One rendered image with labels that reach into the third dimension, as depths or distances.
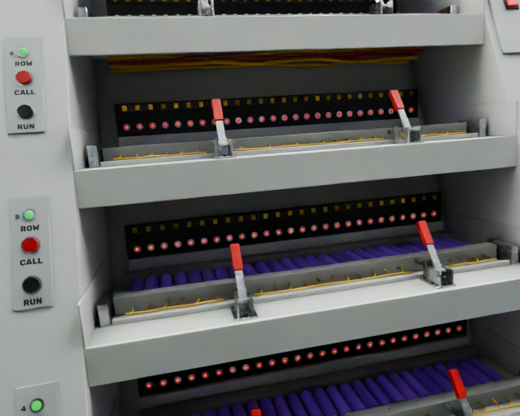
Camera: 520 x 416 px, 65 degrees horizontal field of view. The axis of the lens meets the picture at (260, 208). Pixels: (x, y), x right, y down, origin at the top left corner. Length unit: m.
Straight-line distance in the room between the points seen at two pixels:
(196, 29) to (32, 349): 0.43
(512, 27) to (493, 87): 0.10
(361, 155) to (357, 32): 0.19
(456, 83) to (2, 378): 0.77
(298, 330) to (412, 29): 0.47
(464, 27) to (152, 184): 0.52
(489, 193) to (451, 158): 0.14
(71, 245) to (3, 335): 0.11
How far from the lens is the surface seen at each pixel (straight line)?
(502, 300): 0.64
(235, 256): 0.51
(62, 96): 0.56
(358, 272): 0.60
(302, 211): 0.67
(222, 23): 0.60
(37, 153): 0.54
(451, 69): 0.82
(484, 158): 0.67
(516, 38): 0.78
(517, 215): 0.71
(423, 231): 0.61
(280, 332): 0.50
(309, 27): 0.63
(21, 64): 0.58
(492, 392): 0.71
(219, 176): 0.51
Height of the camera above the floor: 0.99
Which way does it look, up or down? 10 degrees up
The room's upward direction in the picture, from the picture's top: 8 degrees counter-clockwise
